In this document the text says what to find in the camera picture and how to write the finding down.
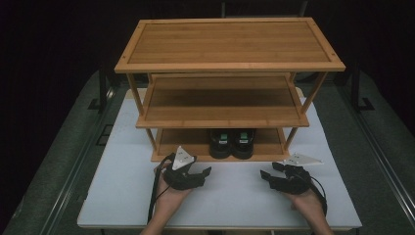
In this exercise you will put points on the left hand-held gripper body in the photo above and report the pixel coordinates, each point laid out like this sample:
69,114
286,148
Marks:
181,178

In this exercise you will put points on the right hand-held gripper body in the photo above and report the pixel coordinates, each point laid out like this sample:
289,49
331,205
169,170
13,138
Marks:
295,181

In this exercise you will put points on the pair of black shoes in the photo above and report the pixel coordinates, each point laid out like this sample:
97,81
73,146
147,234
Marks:
243,143

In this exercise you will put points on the wooden three-tier shoe rack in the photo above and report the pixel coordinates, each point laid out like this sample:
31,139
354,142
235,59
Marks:
228,42

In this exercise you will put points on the person's left hand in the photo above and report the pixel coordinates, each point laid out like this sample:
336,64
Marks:
169,199

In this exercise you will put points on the person's right hand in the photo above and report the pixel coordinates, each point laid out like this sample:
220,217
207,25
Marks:
308,204

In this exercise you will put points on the black metal stand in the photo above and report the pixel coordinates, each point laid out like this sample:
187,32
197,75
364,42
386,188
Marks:
357,91
102,91

